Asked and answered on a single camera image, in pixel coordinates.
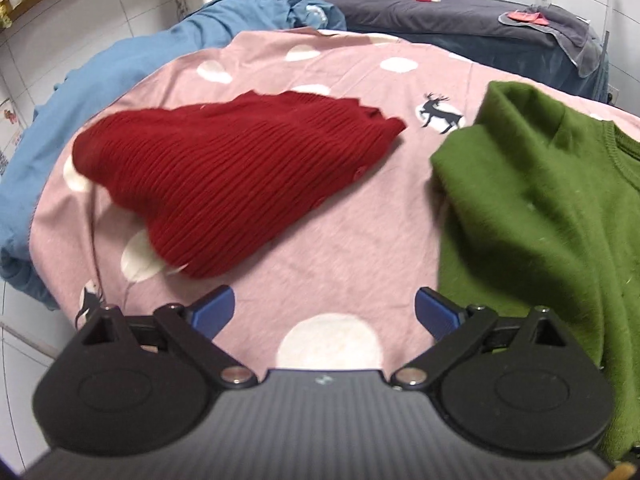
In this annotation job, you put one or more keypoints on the dark grey bed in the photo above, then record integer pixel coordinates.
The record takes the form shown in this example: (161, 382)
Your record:
(450, 25)

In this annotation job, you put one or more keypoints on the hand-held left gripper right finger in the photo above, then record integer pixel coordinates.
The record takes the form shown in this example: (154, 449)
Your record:
(434, 312)

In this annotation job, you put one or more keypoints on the red ribbed knit sweater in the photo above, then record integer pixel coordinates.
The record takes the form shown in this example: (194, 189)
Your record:
(230, 170)

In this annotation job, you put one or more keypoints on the blue blanket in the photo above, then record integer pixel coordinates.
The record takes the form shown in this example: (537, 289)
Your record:
(120, 75)

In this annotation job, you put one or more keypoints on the green knit sweater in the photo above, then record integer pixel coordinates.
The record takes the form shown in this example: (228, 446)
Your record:
(540, 200)

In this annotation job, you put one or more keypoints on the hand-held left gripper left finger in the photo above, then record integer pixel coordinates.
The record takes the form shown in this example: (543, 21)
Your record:
(216, 309)

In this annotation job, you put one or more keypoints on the small red cloth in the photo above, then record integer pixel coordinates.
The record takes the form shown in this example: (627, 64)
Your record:
(527, 16)

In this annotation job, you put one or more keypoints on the pink dotted deer bedsheet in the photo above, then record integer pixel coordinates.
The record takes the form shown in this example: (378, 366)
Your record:
(350, 240)

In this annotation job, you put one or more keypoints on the wall sticker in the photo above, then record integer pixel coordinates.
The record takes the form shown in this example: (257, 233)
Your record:
(9, 125)

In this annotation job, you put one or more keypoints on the grey towel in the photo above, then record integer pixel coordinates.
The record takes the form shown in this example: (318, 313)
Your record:
(575, 30)

